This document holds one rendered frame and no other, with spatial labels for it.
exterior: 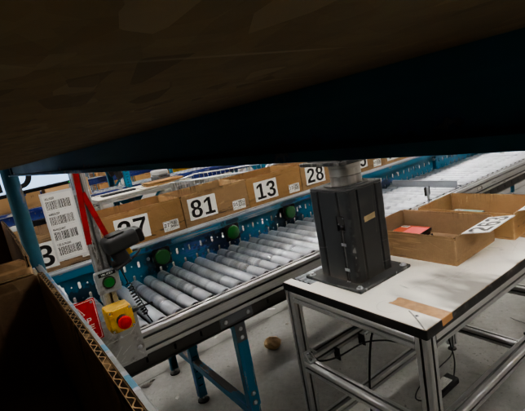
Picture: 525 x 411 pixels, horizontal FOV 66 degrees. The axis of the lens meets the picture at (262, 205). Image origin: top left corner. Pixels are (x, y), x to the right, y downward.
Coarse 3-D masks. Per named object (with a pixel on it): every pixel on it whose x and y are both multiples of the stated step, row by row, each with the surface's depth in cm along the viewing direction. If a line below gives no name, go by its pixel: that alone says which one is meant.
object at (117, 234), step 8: (112, 232) 122; (120, 232) 120; (128, 232) 121; (136, 232) 122; (104, 240) 118; (112, 240) 118; (120, 240) 119; (128, 240) 120; (136, 240) 122; (104, 248) 118; (112, 248) 118; (120, 248) 119; (128, 248) 123; (112, 256) 120; (120, 256) 121; (128, 256) 122; (120, 264) 121
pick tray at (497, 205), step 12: (432, 204) 183; (444, 204) 189; (456, 204) 191; (468, 204) 187; (480, 204) 182; (492, 204) 178; (504, 204) 175; (516, 204) 171; (492, 216) 152; (516, 216) 148; (504, 228) 150; (516, 228) 148
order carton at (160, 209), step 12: (132, 204) 216; (144, 204) 220; (156, 204) 193; (168, 204) 197; (180, 204) 201; (108, 216) 181; (120, 216) 184; (156, 216) 194; (168, 216) 197; (180, 216) 201; (108, 228) 181; (156, 228) 194; (180, 228) 201; (144, 240) 191
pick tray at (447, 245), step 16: (400, 224) 179; (416, 224) 176; (432, 224) 170; (448, 224) 164; (464, 224) 159; (400, 240) 150; (416, 240) 145; (432, 240) 140; (448, 240) 135; (464, 240) 137; (480, 240) 144; (400, 256) 152; (416, 256) 147; (432, 256) 141; (448, 256) 137; (464, 256) 138
